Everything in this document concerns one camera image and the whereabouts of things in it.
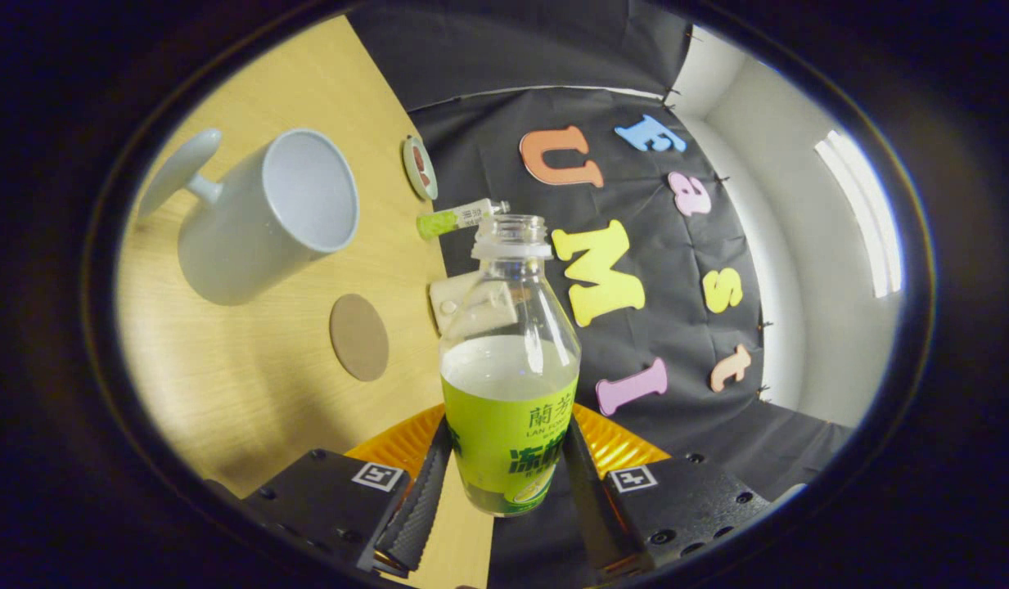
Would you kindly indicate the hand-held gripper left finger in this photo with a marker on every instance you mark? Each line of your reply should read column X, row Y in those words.
column 418, row 507

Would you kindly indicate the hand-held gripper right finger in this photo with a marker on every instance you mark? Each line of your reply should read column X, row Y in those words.
column 590, row 515

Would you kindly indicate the green label juice bottle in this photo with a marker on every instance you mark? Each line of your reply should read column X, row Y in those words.
column 508, row 442

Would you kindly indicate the round brown coaster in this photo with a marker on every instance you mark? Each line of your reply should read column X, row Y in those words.
column 359, row 337

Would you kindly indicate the pale blue cup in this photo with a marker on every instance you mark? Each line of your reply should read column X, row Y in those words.
column 242, row 237

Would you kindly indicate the slim green drink bottle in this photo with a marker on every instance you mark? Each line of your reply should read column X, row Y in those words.
column 447, row 221

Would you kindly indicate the cream toaster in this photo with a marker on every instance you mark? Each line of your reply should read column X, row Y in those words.
column 451, row 298

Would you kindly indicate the wooden table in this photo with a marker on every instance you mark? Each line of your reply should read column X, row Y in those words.
column 226, row 384

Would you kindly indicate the green plate with food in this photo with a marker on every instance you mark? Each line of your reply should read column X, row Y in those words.
column 420, row 168

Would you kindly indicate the ceiling light panel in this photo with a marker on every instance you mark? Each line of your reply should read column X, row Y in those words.
column 864, row 213

